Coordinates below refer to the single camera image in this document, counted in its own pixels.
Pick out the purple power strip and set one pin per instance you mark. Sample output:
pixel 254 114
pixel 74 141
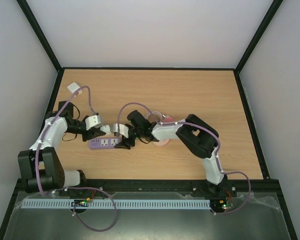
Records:
pixel 103 143

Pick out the grey metal tray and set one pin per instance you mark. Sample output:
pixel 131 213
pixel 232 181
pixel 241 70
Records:
pixel 261 218

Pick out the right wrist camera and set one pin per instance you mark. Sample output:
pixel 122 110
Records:
pixel 121 129

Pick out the round pink socket base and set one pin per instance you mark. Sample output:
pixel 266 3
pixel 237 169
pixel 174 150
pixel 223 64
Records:
pixel 161 143

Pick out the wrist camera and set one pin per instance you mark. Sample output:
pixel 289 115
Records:
pixel 121 129
pixel 93 121

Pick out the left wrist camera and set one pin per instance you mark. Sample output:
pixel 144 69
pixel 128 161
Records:
pixel 93 121

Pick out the red pink plug adapter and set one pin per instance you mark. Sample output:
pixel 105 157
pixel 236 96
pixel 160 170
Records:
pixel 167 119

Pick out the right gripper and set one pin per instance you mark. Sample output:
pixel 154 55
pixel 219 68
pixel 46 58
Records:
pixel 129 135

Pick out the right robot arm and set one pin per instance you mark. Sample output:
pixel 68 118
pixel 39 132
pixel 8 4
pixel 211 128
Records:
pixel 200 139

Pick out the white charger plug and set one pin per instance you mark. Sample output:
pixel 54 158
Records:
pixel 106 129

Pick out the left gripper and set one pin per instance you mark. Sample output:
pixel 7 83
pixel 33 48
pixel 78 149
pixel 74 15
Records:
pixel 92 133

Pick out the white tiger cube plug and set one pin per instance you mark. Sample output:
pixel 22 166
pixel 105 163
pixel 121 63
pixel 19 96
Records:
pixel 74 88

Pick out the black frame rail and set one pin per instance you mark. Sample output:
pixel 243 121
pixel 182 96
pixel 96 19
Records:
pixel 195 188

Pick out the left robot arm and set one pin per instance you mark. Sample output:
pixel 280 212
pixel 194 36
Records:
pixel 40 166

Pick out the white slotted cable duct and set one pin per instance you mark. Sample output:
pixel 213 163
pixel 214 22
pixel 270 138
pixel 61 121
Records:
pixel 120 204

